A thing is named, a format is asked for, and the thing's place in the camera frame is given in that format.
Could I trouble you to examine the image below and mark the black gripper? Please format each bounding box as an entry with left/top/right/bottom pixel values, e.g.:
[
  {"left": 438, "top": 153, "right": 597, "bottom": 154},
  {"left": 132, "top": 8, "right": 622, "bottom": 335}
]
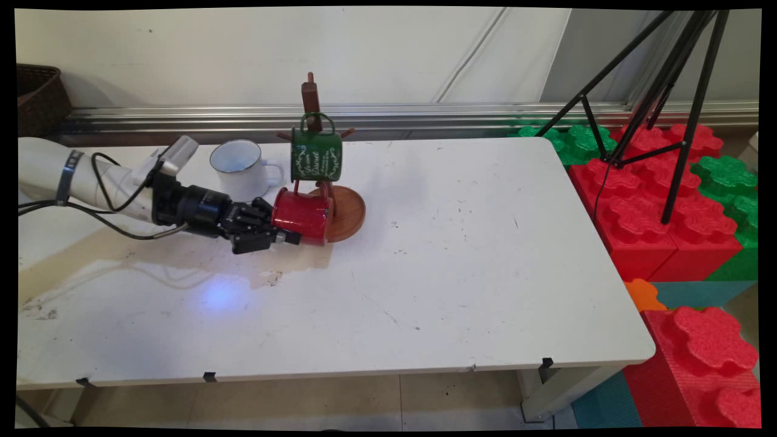
[{"left": 184, "top": 185, "right": 302, "bottom": 256}]

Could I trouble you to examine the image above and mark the red enamel mug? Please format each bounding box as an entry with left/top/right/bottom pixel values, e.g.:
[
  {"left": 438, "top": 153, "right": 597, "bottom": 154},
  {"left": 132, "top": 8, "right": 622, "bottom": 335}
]
[{"left": 271, "top": 180, "right": 334, "bottom": 246}]

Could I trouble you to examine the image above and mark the white enamel mug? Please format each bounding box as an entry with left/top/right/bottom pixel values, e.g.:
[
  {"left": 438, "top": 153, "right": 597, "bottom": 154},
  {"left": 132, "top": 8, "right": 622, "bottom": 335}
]
[{"left": 209, "top": 139, "right": 285, "bottom": 203}]

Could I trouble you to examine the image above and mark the green enamel mug with lettering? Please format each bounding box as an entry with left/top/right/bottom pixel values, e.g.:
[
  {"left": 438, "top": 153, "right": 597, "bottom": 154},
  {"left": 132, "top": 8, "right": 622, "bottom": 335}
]
[{"left": 289, "top": 112, "right": 344, "bottom": 183}]

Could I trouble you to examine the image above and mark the wooden mug tree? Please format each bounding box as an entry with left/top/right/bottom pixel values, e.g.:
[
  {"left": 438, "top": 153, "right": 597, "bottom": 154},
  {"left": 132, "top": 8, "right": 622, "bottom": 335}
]
[{"left": 277, "top": 72, "right": 367, "bottom": 243}]

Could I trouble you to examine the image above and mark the dark wicker basket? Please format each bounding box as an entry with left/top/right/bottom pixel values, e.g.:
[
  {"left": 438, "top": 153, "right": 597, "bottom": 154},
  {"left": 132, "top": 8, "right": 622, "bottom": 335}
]
[{"left": 16, "top": 64, "right": 73, "bottom": 139}]

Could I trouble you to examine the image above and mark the white table leg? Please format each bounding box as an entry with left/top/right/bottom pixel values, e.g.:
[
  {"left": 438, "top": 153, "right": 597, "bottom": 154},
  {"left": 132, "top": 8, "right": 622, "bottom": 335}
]
[{"left": 516, "top": 364, "right": 626, "bottom": 424}]

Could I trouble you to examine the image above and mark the green foam block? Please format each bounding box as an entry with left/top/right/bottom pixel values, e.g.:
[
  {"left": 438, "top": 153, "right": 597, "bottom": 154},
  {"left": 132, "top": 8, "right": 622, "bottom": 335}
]
[
  {"left": 507, "top": 124, "right": 619, "bottom": 166},
  {"left": 691, "top": 155, "right": 759, "bottom": 282}
]

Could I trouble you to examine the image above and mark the large red foam block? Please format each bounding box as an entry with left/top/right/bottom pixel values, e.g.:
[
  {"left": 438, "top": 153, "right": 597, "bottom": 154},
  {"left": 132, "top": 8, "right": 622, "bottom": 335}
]
[{"left": 568, "top": 157, "right": 742, "bottom": 283}]

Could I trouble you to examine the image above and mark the orange foam piece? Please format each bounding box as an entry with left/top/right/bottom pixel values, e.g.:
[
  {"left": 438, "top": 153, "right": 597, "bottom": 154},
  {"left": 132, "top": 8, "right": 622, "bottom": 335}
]
[{"left": 623, "top": 278, "right": 667, "bottom": 313}]

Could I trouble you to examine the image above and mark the teal foam block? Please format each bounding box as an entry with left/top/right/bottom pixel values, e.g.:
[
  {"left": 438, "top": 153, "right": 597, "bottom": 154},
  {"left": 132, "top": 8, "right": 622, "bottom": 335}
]
[{"left": 571, "top": 370, "right": 643, "bottom": 429}]

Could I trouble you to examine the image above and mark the black tripod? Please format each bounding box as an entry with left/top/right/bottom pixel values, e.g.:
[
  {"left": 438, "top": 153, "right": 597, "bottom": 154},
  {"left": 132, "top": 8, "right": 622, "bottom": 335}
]
[{"left": 534, "top": 9, "right": 731, "bottom": 225}]

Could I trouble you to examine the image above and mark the pinkish red bumpy foam block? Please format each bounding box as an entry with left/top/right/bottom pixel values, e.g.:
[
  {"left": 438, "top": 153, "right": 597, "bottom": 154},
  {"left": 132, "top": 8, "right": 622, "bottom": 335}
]
[{"left": 623, "top": 305, "right": 761, "bottom": 429}]

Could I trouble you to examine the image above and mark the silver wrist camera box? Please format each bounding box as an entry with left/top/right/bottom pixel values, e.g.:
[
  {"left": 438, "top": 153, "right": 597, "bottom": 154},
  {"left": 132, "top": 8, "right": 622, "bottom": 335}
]
[{"left": 159, "top": 135, "right": 200, "bottom": 177}]

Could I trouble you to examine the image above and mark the long black cable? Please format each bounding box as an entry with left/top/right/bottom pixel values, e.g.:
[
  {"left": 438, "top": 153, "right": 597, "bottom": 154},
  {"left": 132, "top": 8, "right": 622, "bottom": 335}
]
[{"left": 18, "top": 200, "right": 189, "bottom": 240}]

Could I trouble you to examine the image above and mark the aluminium wall rail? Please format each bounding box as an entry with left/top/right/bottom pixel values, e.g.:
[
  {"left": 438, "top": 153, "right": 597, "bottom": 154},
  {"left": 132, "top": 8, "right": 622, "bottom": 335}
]
[{"left": 61, "top": 102, "right": 759, "bottom": 143}]

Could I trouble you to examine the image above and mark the looped black cable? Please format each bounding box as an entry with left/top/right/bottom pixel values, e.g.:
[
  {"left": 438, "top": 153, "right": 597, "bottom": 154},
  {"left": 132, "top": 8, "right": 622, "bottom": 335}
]
[{"left": 91, "top": 152, "right": 165, "bottom": 213}]

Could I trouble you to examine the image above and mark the grey strap on arm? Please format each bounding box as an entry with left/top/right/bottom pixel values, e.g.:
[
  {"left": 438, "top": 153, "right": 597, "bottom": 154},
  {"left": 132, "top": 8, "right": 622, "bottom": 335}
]
[{"left": 55, "top": 150, "right": 84, "bottom": 207}]

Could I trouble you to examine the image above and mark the white wall conduit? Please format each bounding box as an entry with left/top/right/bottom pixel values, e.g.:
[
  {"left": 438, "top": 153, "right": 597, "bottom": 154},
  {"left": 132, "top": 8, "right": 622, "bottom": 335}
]
[{"left": 434, "top": 7, "right": 507, "bottom": 104}]

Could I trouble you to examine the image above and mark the black floor cable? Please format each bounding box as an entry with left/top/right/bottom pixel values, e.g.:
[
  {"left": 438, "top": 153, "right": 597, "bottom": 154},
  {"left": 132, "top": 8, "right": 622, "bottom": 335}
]
[{"left": 16, "top": 396, "right": 50, "bottom": 429}]

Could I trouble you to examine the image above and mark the thin black tripod cable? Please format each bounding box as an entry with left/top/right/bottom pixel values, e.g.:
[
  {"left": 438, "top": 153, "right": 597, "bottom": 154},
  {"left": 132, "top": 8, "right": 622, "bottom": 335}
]
[{"left": 592, "top": 159, "right": 611, "bottom": 222}]

